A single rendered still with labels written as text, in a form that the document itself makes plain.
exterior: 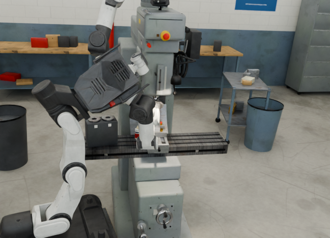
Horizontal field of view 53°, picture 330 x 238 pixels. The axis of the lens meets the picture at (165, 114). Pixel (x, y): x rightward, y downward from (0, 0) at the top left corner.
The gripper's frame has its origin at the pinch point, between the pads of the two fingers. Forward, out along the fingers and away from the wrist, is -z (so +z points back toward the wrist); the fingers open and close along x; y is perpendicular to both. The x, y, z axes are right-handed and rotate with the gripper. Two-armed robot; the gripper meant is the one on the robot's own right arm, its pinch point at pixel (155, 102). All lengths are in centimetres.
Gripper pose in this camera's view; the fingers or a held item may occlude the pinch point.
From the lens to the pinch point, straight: 243.5
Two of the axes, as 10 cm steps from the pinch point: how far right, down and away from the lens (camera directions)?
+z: -1.2, 3.6, -9.2
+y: -0.6, 9.3, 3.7
